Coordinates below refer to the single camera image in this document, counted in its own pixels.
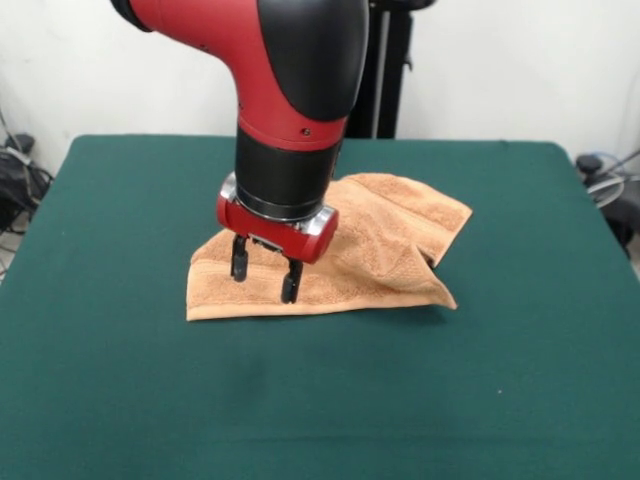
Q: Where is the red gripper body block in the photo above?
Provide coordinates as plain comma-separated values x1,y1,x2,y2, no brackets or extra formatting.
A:
215,172,340,265

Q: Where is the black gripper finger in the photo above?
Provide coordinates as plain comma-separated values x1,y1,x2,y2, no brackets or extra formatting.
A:
229,234,250,282
280,258,305,305

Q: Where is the orange terry towel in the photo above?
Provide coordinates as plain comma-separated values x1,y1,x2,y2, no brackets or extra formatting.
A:
185,172,474,323

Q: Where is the dark green table cloth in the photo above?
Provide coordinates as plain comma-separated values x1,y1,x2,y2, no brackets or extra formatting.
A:
0,133,640,480

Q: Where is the black equipment block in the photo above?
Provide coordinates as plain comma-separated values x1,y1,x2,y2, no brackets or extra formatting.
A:
597,187,640,261

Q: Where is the black robot pedestal frame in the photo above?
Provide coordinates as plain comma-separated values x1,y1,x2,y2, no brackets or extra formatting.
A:
344,0,436,140

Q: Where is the black cable bundle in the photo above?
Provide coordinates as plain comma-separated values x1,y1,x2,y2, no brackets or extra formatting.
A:
0,148,55,236

